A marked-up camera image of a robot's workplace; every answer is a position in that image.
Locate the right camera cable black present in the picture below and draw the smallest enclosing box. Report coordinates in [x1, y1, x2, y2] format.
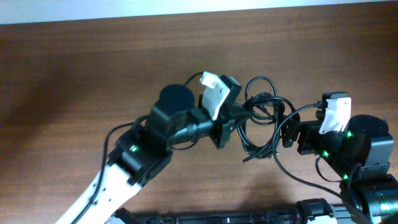
[271, 102, 374, 224]

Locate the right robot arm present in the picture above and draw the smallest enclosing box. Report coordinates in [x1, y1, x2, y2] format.
[281, 114, 397, 223]

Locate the black USB cable thin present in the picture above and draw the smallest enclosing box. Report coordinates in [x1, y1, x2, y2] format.
[241, 76, 287, 163]

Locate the black USB cable thick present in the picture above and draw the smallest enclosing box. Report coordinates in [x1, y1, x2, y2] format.
[236, 91, 297, 159]

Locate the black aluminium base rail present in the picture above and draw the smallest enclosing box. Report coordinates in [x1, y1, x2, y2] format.
[106, 198, 353, 224]

